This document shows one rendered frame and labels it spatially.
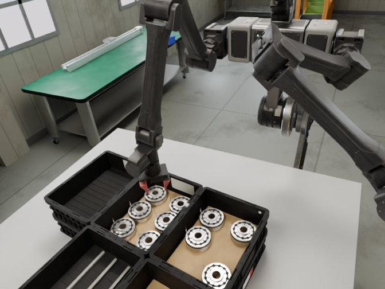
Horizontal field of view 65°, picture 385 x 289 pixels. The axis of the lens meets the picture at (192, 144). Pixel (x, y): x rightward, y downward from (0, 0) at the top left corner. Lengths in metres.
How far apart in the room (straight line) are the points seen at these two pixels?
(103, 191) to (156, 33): 0.92
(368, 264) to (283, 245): 1.04
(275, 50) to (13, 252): 1.42
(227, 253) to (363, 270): 1.28
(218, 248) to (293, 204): 0.52
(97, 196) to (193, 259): 0.59
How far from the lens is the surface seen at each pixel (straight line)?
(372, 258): 2.43
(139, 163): 0.97
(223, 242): 1.27
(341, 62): 1.04
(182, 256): 1.24
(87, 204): 1.54
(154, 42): 0.89
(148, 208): 1.38
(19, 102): 3.73
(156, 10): 0.88
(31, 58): 3.78
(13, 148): 3.66
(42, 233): 1.70
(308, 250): 1.45
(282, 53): 0.76
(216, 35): 1.30
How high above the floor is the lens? 1.85
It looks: 35 degrees down
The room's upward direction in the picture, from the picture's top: 5 degrees counter-clockwise
